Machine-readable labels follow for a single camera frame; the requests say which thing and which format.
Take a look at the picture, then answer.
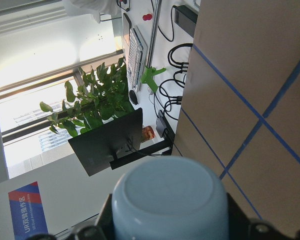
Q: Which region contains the green grabber tool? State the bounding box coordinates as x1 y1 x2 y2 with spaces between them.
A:
140 0 167 95

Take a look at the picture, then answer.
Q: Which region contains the light blue plastic cup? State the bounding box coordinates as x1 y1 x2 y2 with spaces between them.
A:
111 156 230 240

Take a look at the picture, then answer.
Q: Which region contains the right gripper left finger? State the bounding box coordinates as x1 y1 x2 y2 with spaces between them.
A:
27 194 114 240

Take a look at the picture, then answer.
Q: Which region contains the white keyboard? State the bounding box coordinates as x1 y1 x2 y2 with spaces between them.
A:
126 26 148 92

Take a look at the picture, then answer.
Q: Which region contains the black computer mouse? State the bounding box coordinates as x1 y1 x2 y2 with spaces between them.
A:
128 89 139 105

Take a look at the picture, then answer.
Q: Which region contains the black monitor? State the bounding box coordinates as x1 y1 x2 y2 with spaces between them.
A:
68 108 143 176

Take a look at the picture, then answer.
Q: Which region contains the green potted plant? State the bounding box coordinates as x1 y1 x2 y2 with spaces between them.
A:
39 57 134 137

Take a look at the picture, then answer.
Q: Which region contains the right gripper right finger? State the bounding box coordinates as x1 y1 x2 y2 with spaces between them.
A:
226 193 300 240

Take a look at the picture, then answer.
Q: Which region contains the black smartphone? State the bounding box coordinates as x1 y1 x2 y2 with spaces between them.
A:
174 5 198 38

